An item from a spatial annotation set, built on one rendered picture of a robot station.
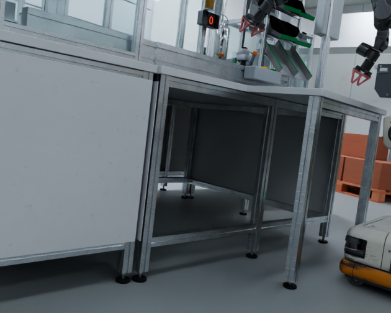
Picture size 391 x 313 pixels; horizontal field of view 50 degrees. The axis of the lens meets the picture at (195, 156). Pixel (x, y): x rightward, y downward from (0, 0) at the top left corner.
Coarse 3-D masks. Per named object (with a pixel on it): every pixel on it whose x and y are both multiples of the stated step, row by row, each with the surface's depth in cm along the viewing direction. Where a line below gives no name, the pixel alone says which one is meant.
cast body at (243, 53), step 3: (243, 48) 226; (246, 48) 227; (240, 51) 228; (243, 51) 226; (246, 51) 227; (240, 54) 228; (243, 54) 226; (246, 54) 226; (237, 57) 229; (240, 57) 228; (243, 57) 226; (246, 57) 226; (249, 57) 228; (237, 60) 232; (240, 60) 230; (246, 60) 228; (249, 60) 228
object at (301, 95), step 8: (248, 88) 194; (256, 88) 192; (264, 88) 189; (272, 88) 186; (280, 88) 184; (288, 88) 181; (296, 88) 179; (304, 88) 177; (312, 88) 174; (272, 96) 204; (280, 96) 199; (288, 96) 194; (296, 96) 189; (304, 96) 185; (328, 96) 177; (336, 96) 183; (344, 96) 190; (352, 104) 199; (360, 104) 207; (368, 104) 215; (376, 112) 228; (384, 112) 238
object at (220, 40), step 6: (222, 24) 322; (216, 30) 320; (222, 30) 319; (228, 30) 321; (216, 36) 320; (222, 36) 319; (228, 36) 323; (216, 42) 320; (222, 42) 320; (210, 48) 324; (216, 48) 320; (222, 48) 320; (210, 54) 324; (216, 54) 320
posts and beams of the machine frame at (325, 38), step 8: (328, 16) 374; (328, 24) 374; (328, 32) 376; (328, 40) 378; (320, 48) 379; (320, 56) 378; (320, 64) 379; (320, 72) 378; (320, 80) 378; (320, 88) 380
